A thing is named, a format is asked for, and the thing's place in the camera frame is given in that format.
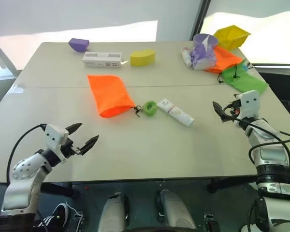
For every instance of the yellow curved block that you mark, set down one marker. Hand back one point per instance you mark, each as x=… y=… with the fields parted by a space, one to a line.
x=142 y=58

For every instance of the small white tube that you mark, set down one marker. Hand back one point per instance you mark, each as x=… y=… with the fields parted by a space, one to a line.
x=186 y=57

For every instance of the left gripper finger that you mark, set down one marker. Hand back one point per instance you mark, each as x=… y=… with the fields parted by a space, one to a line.
x=90 y=144
x=73 y=127

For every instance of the small teal object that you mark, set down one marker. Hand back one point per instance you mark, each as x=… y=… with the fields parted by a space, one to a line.
x=246 y=65

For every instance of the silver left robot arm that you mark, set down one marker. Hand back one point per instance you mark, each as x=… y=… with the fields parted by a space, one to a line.
x=26 y=169

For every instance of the white cardboard box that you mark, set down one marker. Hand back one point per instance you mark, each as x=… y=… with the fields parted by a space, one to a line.
x=101 y=59

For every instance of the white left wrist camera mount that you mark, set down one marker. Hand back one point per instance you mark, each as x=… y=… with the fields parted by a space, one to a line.
x=53 y=135

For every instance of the lavender wrapped package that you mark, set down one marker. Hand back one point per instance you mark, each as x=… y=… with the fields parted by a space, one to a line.
x=204 y=59

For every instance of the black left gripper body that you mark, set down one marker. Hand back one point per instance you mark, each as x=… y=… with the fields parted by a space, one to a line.
x=68 y=148

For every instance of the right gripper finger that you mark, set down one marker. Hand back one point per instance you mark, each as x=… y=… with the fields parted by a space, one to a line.
x=219 y=110

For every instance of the white cream tube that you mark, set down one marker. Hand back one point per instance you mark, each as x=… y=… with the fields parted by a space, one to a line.
x=174 y=111

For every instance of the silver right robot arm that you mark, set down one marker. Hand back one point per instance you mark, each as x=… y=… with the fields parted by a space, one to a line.
x=268 y=157

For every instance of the black table frame bar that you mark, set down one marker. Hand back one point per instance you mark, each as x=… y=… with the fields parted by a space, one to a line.
x=60 y=190

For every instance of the purple round cup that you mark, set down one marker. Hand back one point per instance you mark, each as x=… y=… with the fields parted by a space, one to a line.
x=201 y=39

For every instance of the grey rounded robot leg cover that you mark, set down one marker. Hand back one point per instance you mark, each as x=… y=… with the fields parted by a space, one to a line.
x=113 y=212
x=174 y=210

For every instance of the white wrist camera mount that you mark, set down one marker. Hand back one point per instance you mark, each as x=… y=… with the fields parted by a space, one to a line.
x=250 y=100
x=53 y=135

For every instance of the purple bowl-shaped block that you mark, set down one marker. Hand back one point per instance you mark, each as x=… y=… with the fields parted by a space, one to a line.
x=78 y=44

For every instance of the yellow plastic bin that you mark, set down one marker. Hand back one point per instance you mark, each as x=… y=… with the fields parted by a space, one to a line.
x=232 y=36

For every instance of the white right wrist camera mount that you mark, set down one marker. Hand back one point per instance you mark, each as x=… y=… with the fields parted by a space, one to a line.
x=250 y=100

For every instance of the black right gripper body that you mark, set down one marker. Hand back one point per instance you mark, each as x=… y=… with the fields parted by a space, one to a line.
x=235 y=106

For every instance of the dark window frame post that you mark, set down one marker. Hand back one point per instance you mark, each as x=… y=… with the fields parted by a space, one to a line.
x=200 y=17

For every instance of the black shoe white stripes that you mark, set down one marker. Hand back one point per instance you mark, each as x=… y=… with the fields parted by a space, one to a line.
x=55 y=217

